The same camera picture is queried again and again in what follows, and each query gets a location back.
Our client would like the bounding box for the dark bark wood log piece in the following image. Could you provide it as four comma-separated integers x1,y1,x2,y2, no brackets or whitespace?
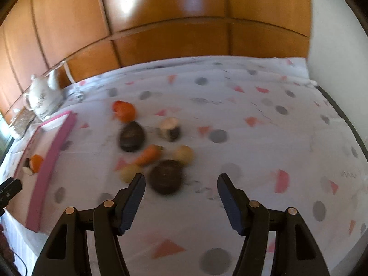
22,158,34,176

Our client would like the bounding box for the large orange fruit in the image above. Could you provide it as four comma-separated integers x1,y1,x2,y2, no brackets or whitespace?
29,154,44,173

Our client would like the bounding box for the person right hand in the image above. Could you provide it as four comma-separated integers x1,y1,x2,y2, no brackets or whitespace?
0,224,15,264

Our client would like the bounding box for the yellowish round fruit left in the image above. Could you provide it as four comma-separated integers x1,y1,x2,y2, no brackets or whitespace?
119,164,144,184

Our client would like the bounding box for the yellowish round fruit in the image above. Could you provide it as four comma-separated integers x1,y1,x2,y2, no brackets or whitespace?
119,164,144,184
173,145,195,166

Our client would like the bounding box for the pink tray box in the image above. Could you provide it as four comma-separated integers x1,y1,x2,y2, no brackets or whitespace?
6,111,77,232

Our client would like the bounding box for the dark round stone lower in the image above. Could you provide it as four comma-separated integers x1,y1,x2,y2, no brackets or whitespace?
148,160,184,195

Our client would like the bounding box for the dark round stone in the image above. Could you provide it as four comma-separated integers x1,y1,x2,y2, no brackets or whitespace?
118,121,145,152
148,160,184,195

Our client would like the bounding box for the orange carrot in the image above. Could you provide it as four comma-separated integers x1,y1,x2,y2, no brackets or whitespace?
133,145,164,167

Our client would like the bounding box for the patterned tissue box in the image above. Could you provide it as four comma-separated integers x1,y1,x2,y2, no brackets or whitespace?
9,107,36,140

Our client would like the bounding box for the dark round stone upper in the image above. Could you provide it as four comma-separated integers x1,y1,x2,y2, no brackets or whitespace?
118,121,145,152

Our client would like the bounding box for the yellowish round fruit right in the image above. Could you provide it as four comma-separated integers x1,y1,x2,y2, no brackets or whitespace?
173,145,195,166

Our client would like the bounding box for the pale-topped wood log piece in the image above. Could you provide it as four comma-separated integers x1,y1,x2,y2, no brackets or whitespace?
158,117,181,142

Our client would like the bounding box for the white ceramic kettle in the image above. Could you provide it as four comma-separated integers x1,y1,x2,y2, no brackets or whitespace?
23,70,63,121

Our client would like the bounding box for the small orange fruit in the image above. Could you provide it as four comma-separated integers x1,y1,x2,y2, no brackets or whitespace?
117,102,137,123

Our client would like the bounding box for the red tomato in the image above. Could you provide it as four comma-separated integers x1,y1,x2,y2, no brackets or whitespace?
112,100,125,113

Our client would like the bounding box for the patterned white tablecloth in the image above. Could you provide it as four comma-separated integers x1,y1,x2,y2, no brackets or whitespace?
2,57,367,275

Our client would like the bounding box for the white power cable with plug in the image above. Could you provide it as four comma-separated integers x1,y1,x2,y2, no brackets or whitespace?
50,60,86,101

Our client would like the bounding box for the wooden wall cabinet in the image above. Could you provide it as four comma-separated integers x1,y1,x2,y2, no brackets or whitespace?
1,0,311,121

